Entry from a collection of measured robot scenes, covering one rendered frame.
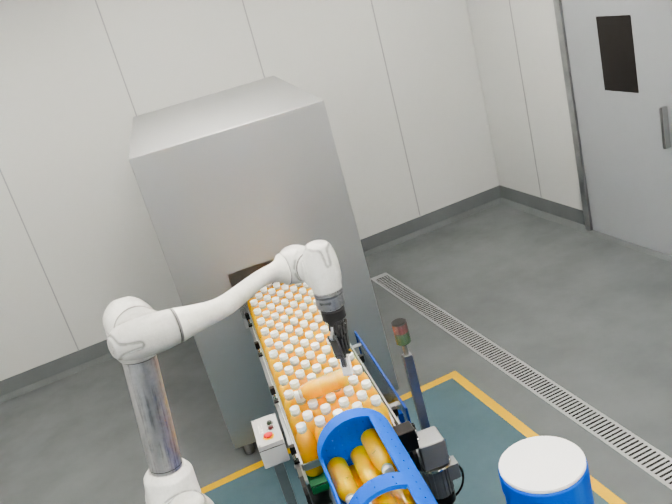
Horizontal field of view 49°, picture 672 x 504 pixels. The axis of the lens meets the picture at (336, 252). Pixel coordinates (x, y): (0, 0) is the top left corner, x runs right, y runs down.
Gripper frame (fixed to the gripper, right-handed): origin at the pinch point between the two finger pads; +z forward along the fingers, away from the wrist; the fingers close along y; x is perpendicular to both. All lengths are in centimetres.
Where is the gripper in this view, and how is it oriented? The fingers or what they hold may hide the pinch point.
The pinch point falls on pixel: (346, 365)
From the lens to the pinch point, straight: 237.5
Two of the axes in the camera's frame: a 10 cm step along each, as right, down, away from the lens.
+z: 2.2, 9.2, 3.1
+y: -3.1, 3.7, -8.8
